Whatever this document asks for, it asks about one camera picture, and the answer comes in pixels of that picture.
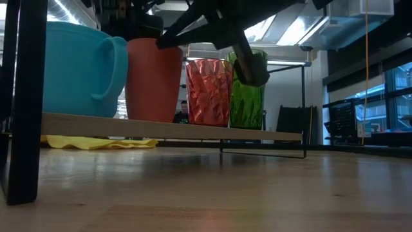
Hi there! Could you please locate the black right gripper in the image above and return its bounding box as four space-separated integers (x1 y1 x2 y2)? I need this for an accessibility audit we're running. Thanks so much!
156 0 306 87

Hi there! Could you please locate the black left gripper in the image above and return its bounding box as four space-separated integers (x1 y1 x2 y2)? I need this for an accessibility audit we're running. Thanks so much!
93 0 164 41

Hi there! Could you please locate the orange faceted plastic tumbler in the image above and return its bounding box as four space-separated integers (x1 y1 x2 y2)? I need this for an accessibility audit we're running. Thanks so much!
185 58 234 128

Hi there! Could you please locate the green faceted plastic tumbler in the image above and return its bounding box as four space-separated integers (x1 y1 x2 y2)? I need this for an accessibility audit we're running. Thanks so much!
225 48 268 130

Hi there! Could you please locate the plain orange cup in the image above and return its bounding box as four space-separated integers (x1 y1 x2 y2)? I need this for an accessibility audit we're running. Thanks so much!
125 37 183 123

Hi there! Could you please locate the blue mug with handle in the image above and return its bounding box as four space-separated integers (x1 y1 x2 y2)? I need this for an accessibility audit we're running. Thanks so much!
42 21 129 119

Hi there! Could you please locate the person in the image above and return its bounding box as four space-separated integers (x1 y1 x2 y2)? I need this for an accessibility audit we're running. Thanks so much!
172 100 191 125

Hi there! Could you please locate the black leaning panel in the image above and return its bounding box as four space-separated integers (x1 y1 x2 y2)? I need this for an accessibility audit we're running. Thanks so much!
276 104 318 145

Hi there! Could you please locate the yellow cloth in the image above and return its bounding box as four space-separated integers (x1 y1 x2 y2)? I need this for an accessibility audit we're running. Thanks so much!
40 134 159 151

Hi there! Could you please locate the black perforated crate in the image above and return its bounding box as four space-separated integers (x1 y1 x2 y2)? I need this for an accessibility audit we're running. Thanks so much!
324 99 365 145

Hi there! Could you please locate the wooden shelf with black frame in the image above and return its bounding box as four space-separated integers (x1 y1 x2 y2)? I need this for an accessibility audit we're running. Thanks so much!
0 0 307 206

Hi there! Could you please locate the black aluminium rig frame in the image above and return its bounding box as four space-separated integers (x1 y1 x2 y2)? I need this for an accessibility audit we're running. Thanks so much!
157 140 412 159

